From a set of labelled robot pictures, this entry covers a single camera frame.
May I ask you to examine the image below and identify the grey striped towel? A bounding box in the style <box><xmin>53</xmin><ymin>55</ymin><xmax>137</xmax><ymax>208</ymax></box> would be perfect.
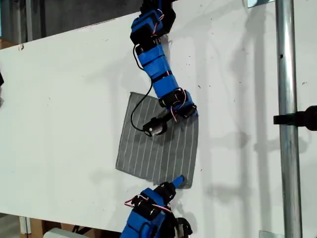
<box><xmin>115</xmin><ymin>91</ymin><xmax>200</xmax><ymax>190</ymax></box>

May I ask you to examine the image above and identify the black clamp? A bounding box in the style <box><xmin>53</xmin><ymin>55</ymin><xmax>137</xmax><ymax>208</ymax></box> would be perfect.
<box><xmin>273</xmin><ymin>105</ymin><xmax>317</xmax><ymax>131</ymax></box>

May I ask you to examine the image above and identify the white box under table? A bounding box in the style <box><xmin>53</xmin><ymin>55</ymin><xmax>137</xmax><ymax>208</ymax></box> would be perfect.
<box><xmin>44</xmin><ymin>227</ymin><xmax>88</xmax><ymax>238</ymax></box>

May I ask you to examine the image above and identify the white table leg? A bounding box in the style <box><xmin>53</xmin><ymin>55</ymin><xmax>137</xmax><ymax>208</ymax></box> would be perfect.
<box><xmin>19</xmin><ymin>216</ymin><xmax>32</xmax><ymax>235</ymax></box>

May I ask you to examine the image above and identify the dark object at table edge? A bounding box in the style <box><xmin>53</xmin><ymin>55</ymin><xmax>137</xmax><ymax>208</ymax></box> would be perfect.
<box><xmin>0</xmin><ymin>71</ymin><xmax>5</xmax><ymax>108</ymax></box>

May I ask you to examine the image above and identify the black camera stalk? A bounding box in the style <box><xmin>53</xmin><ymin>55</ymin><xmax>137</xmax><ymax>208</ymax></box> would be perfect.
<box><xmin>158</xmin><ymin>113</ymin><xmax>174</xmax><ymax>125</ymax></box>

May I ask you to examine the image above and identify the black camera cable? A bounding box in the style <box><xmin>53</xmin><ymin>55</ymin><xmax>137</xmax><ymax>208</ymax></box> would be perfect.
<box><xmin>130</xmin><ymin>44</ymin><xmax>154</xmax><ymax>131</ymax></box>

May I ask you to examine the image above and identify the steel post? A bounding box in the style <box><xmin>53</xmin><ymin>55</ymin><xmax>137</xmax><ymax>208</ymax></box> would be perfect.
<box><xmin>274</xmin><ymin>0</ymin><xmax>304</xmax><ymax>238</ymax></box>

